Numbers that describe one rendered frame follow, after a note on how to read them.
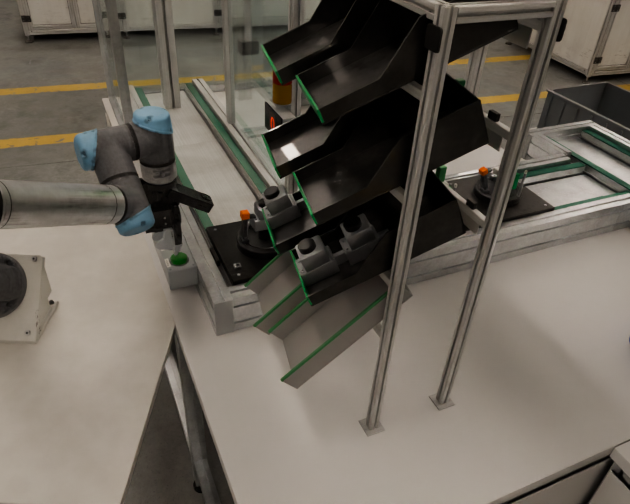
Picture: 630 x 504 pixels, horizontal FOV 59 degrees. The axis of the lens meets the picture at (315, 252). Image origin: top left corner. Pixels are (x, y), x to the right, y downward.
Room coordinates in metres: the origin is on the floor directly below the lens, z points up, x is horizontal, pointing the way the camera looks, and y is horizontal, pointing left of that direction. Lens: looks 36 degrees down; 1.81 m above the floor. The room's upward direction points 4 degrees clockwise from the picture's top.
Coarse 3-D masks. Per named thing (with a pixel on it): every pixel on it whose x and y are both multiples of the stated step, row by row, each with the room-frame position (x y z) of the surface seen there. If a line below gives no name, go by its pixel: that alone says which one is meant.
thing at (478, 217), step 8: (528, 24) 0.81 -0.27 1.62; (536, 24) 0.80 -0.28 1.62; (408, 88) 0.75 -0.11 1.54; (416, 88) 0.73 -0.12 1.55; (416, 96) 0.73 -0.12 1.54; (488, 120) 0.84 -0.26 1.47; (488, 128) 0.83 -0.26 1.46; (496, 128) 0.82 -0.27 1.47; (504, 128) 0.80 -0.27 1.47; (504, 136) 0.80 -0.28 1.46; (392, 192) 0.75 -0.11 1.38; (400, 192) 0.73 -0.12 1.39; (400, 200) 0.72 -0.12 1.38; (464, 200) 0.86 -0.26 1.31; (464, 208) 0.84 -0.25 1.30; (472, 216) 0.82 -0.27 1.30; (480, 216) 0.81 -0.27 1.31; (480, 224) 0.80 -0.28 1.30; (384, 272) 0.74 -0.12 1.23; (384, 280) 0.73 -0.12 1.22
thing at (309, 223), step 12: (300, 192) 0.97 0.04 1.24; (264, 216) 0.92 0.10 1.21; (300, 216) 0.92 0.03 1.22; (276, 228) 0.90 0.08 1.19; (288, 228) 0.89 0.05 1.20; (300, 228) 0.88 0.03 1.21; (312, 228) 0.84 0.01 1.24; (324, 228) 0.85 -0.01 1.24; (276, 240) 0.87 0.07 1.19; (288, 240) 0.83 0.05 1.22; (300, 240) 0.84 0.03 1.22
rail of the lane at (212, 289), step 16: (192, 224) 1.24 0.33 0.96; (192, 240) 1.17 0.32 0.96; (192, 256) 1.11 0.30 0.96; (208, 256) 1.10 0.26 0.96; (208, 272) 1.05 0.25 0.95; (208, 288) 0.98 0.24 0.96; (224, 288) 0.99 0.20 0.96; (208, 304) 0.98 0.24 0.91; (224, 304) 0.94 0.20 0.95; (224, 320) 0.94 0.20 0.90
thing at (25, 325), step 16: (16, 256) 1.00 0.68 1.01; (32, 256) 0.99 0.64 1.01; (32, 272) 0.97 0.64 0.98; (32, 288) 0.95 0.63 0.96; (48, 288) 0.99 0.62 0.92; (32, 304) 0.93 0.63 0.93; (48, 304) 0.97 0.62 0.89; (0, 320) 0.90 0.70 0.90; (16, 320) 0.90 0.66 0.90; (32, 320) 0.90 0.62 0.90; (48, 320) 0.94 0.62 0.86; (0, 336) 0.87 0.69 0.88; (16, 336) 0.88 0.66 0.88; (32, 336) 0.88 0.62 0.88
